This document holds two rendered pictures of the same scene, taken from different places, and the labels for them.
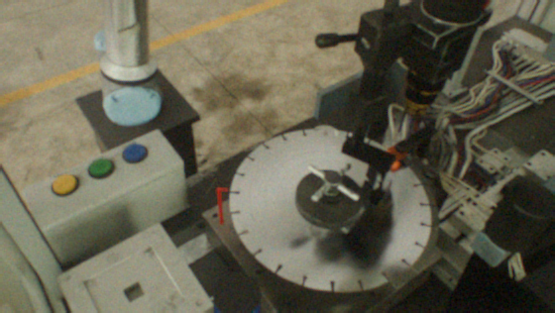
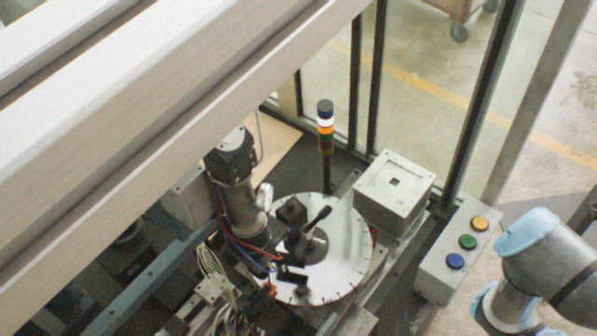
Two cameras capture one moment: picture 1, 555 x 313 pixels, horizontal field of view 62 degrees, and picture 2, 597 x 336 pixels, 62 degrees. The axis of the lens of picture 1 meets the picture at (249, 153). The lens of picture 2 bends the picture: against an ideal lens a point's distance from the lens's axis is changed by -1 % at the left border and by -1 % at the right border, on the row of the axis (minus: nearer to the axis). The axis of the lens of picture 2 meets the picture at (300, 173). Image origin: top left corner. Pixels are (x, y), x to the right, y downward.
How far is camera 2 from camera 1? 1.23 m
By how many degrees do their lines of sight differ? 78
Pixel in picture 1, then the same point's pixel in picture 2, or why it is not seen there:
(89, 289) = (416, 176)
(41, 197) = (486, 212)
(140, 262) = (400, 195)
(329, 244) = not seen: hidden behind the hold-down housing
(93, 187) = (461, 228)
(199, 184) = (415, 310)
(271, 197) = (342, 234)
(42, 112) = not seen: outside the picture
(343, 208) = not seen: hidden behind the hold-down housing
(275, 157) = (351, 265)
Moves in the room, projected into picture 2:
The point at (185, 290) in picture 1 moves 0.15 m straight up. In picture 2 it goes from (368, 189) to (372, 157)
